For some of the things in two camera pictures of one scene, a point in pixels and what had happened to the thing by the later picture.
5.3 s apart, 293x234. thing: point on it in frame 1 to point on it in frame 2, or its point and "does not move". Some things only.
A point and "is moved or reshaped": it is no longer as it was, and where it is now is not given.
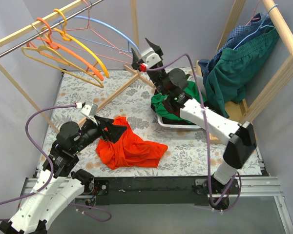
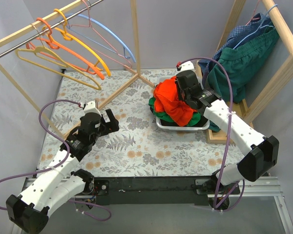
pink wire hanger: x=253 y=18 does not move
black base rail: x=150 y=190 does not move
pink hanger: x=87 y=27 to x=90 y=25
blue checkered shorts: x=260 y=24 does not move
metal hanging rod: x=49 y=29 does not move
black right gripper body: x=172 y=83 to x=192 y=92
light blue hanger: x=94 y=42 is moved or reshaped
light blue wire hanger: x=261 y=26 does not move
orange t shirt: x=130 y=150 is moved or reshaped
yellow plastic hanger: x=64 y=35 to x=48 y=55
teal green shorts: x=226 y=81 does not move
